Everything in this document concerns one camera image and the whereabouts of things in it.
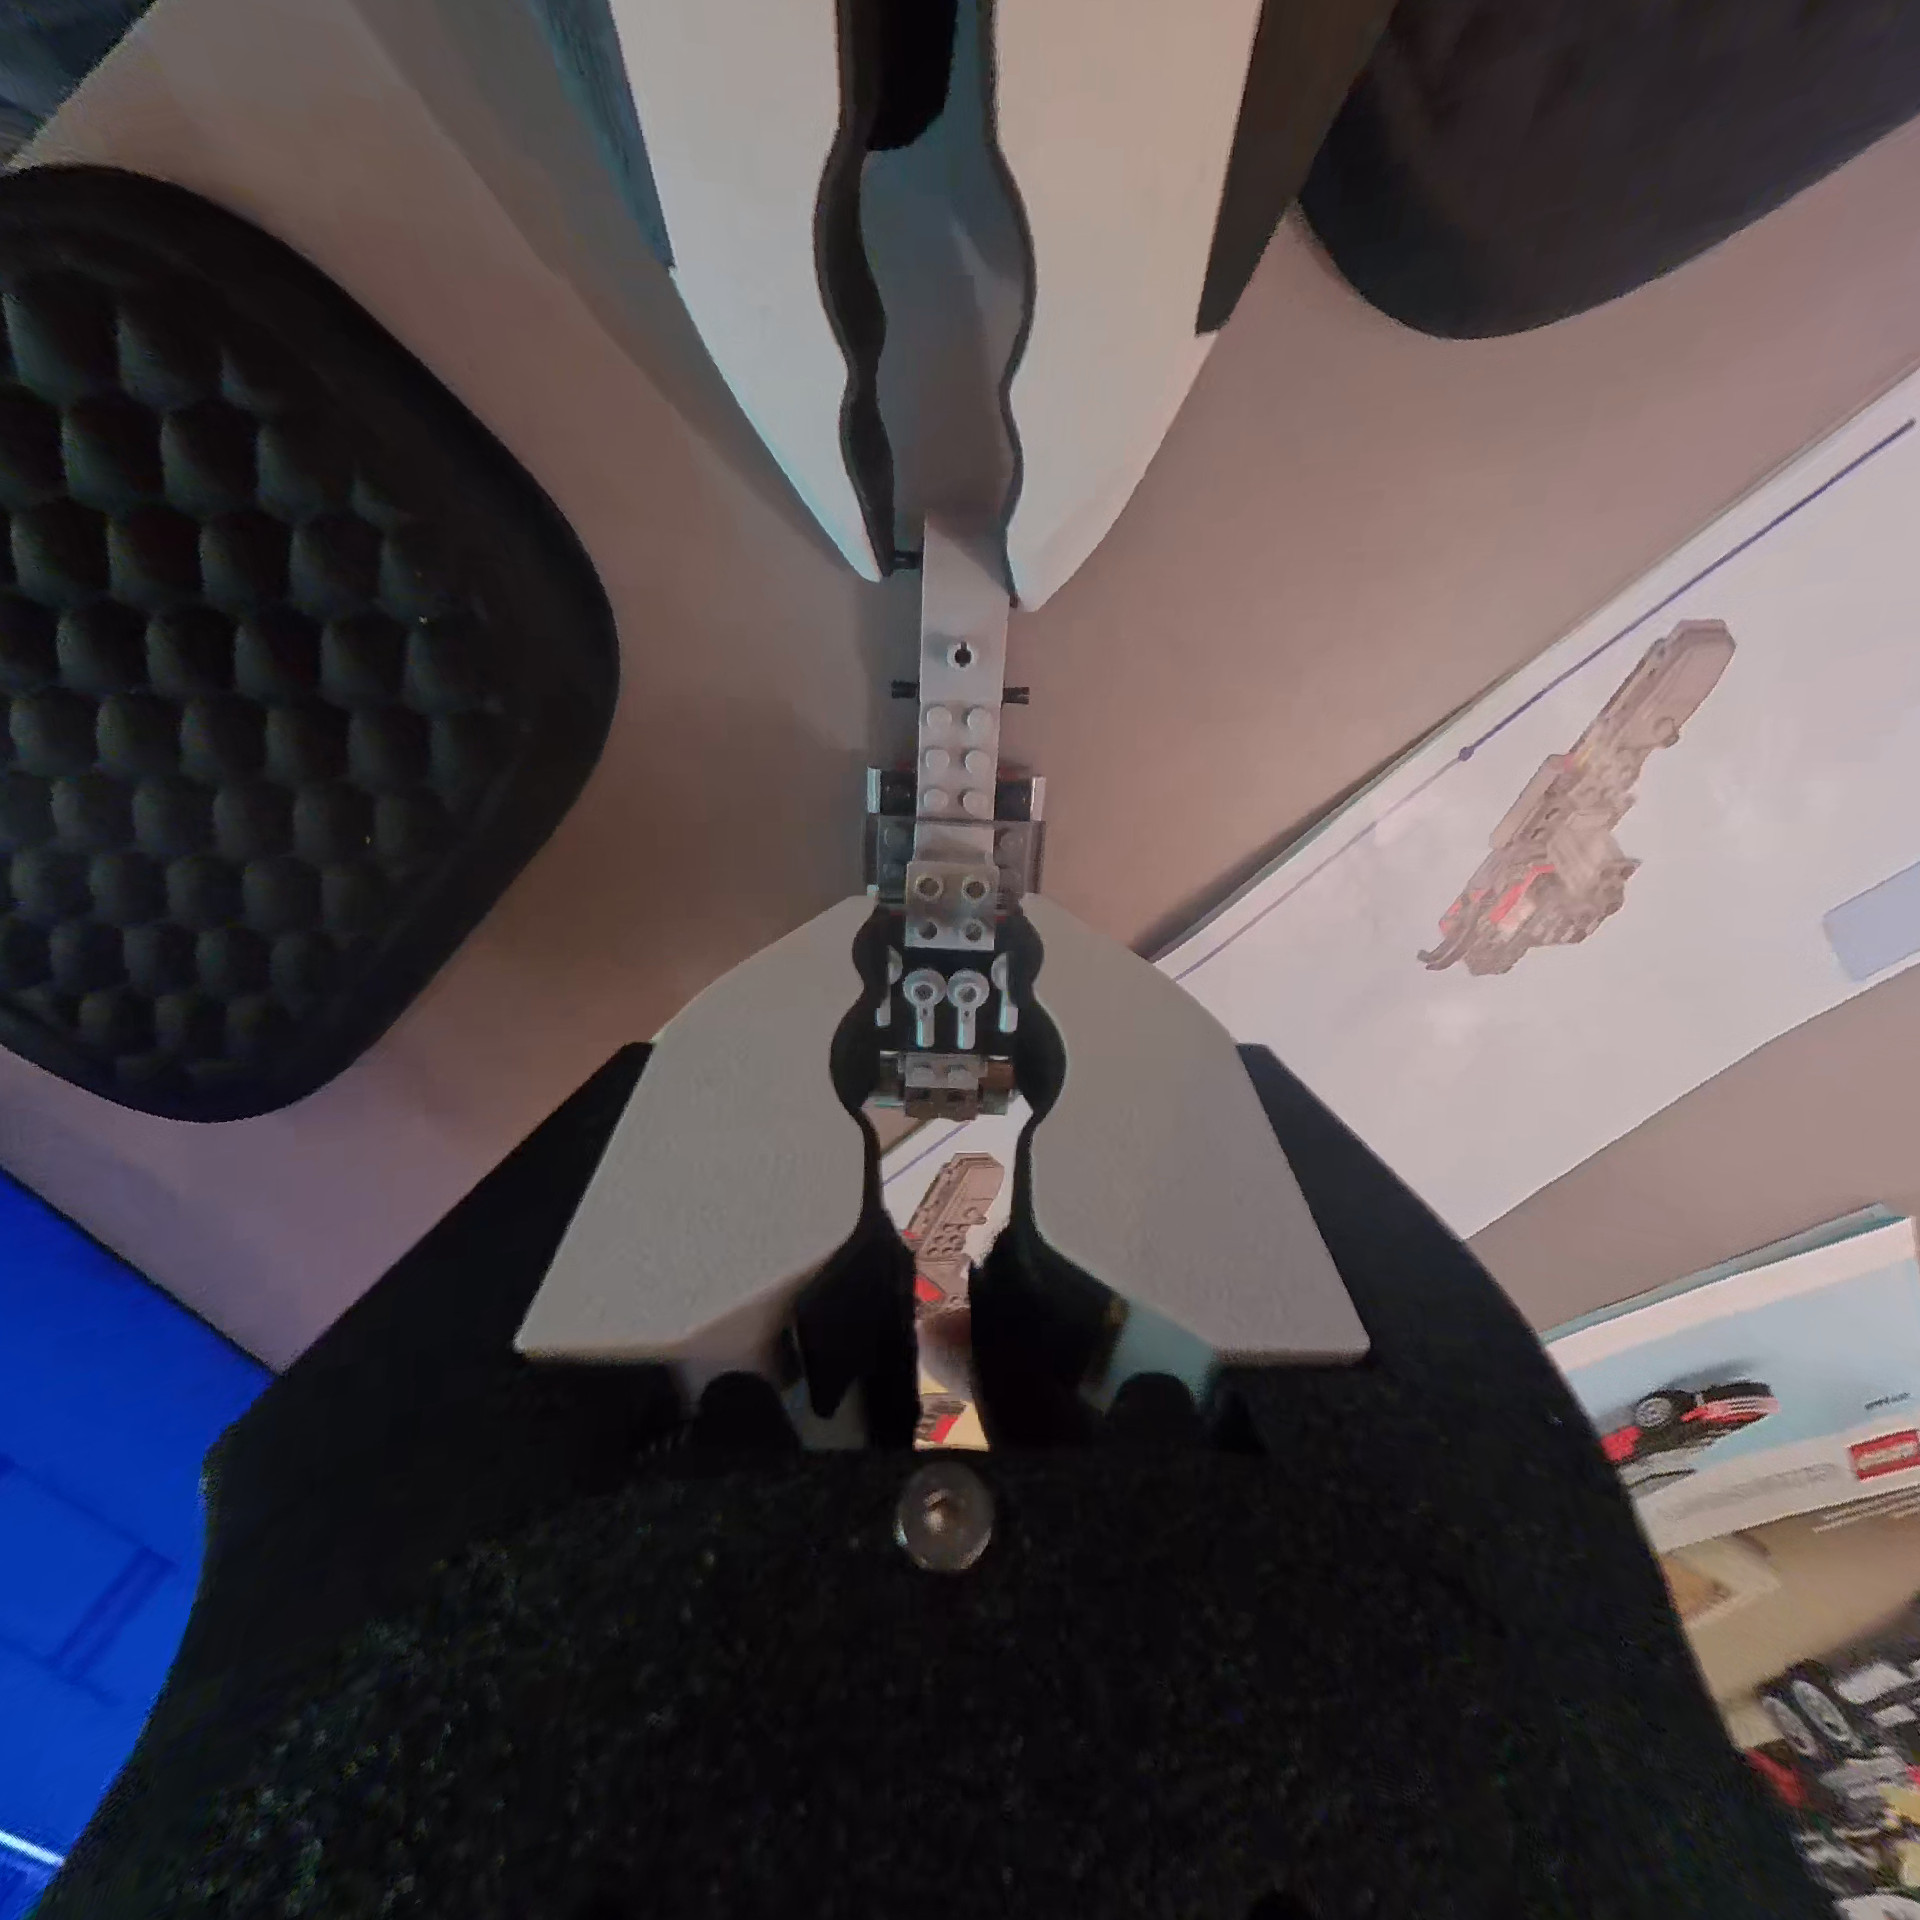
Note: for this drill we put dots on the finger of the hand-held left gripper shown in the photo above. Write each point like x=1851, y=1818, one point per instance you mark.
x=736, y=181
x=1123, y=225

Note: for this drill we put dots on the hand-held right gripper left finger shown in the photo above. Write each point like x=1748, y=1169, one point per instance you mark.
x=703, y=1202

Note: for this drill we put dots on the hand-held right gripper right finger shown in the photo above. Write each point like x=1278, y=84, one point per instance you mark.
x=1183, y=1202

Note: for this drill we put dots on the small grey toy brick pin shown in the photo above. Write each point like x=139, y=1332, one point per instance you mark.
x=1009, y=986
x=925, y=992
x=966, y=992

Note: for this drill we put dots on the grey toy brick window frame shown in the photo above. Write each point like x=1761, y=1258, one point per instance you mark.
x=952, y=908

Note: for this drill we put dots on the grey toy brick slope panel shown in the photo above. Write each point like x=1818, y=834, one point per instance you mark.
x=958, y=845

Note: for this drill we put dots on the toy brick truck model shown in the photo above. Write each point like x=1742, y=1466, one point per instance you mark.
x=961, y=645

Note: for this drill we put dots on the step-page instruction booklet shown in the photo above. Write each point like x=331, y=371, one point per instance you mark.
x=1351, y=1081

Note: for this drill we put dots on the car-cover instruction booklet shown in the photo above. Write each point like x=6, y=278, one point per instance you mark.
x=1756, y=1349

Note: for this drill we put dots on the large blue plastic bin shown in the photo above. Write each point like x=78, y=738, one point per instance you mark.
x=105, y=1425

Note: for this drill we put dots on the toy brick set box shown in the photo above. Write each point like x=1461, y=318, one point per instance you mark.
x=1831, y=1725

